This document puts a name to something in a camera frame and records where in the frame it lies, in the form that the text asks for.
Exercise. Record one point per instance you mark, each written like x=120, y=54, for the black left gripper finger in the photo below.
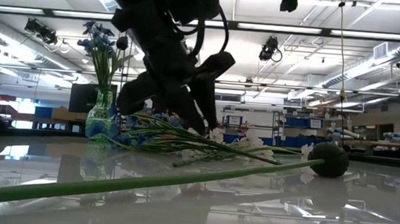
x=211, y=70
x=144, y=94

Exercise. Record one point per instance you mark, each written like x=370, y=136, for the blue artificial flower bunch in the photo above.
x=131, y=140
x=100, y=46

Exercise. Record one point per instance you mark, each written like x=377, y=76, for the black artificial tulip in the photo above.
x=122, y=43
x=329, y=160

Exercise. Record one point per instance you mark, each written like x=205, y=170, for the green glass vase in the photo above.
x=99, y=119

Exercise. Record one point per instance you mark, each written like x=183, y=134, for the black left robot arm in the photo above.
x=158, y=3

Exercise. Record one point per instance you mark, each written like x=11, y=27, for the white printed sign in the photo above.
x=234, y=121

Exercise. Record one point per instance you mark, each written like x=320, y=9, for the black equipment box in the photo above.
x=79, y=98

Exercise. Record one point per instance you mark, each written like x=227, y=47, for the brown cardboard box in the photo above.
x=62, y=113

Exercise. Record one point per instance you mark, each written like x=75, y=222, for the shelf with blue bins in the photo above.
x=294, y=122

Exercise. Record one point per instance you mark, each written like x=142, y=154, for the blue storage bin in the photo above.
x=43, y=112

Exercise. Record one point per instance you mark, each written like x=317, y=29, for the long wooden workbench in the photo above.
x=388, y=144

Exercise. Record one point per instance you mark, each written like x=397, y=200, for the black hanging ceiling camera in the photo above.
x=270, y=46
x=40, y=30

